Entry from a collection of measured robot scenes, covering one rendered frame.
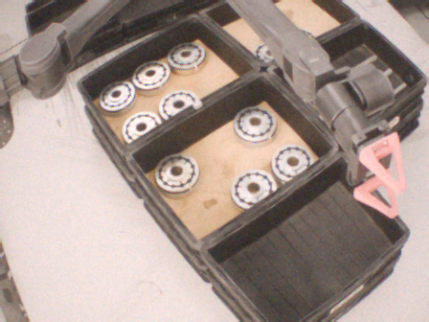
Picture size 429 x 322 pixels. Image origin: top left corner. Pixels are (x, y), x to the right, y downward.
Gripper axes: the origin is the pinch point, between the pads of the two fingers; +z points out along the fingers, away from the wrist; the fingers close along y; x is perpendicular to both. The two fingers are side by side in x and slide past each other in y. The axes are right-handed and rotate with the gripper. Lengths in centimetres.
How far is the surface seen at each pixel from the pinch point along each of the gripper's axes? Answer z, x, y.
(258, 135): -58, -6, 59
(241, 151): -58, -1, 62
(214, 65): -86, -7, 62
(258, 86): -69, -11, 55
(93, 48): -158, 17, 102
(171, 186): -55, 17, 59
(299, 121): -55, -15, 56
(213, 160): -59, 6, 62
